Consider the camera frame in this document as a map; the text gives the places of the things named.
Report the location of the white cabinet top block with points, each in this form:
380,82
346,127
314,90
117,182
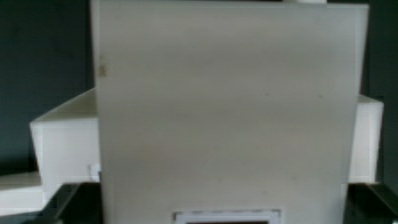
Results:
229,82

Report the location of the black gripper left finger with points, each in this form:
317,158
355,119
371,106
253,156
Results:
76,205

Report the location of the white fence rail right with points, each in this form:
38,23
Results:
22,195

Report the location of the white cabinet body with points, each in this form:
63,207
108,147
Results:
65,128

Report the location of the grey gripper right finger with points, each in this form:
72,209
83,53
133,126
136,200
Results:
372,204

